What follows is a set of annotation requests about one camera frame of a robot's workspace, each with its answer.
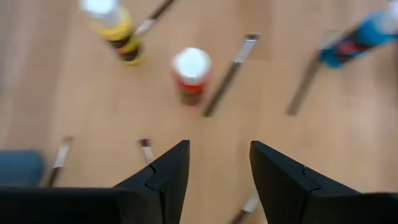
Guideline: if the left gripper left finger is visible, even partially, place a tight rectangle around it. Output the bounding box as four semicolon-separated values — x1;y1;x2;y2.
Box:
0;139;191;224

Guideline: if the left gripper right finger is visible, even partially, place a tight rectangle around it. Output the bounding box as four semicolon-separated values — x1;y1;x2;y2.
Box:
249;141;398;224

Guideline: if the black handled paint brush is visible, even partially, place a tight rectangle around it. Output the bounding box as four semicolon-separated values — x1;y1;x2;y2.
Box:
285;30;335;116
229;191;261;224
201;32;261;118
135;0;177;37
138;138;155;166
45;136;75;189

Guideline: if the large slate grey paint bottle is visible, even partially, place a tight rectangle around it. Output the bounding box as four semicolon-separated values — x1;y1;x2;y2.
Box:
0;149;45;187

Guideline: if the small red paint bottle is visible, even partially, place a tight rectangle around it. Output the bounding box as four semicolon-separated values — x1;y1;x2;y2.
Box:
171;47;213;106

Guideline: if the small blue paint bottle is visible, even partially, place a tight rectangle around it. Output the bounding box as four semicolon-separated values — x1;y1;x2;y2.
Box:
318;0;398;69

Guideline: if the small yellow paint bottle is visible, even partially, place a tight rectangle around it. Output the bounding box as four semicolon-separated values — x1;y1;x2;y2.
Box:
79;0;146;66

